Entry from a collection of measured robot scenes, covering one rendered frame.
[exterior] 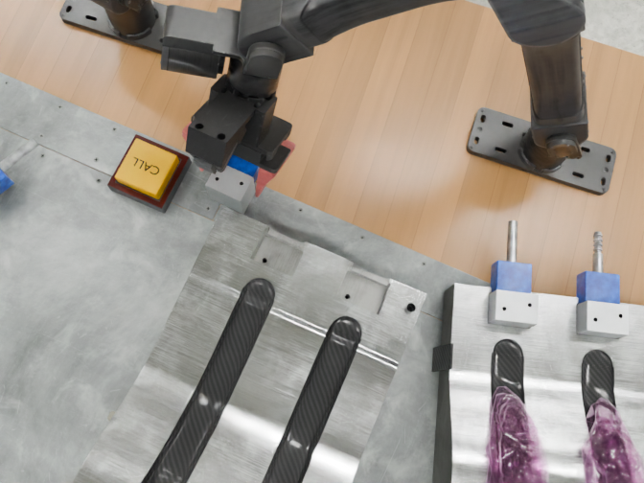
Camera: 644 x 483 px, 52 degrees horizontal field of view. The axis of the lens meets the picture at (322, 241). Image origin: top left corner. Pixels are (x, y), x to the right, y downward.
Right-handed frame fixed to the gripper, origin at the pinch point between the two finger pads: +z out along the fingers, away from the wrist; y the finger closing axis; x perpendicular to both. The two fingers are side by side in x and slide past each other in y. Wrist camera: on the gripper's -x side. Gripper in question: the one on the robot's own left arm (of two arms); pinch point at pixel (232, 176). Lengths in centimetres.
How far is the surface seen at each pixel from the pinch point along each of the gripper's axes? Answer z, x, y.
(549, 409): 3.0, -9.5, 46.2
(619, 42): 20, 137, 60
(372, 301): 2.0, -7.1, 22.6
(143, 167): 2.6, -2.7, -10.9
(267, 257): 2.3, -7.6, 9.0
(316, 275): -0.1, -9.0, 15.4
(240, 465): 9.5, -29.0, 17.0
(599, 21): 18, 141, 52
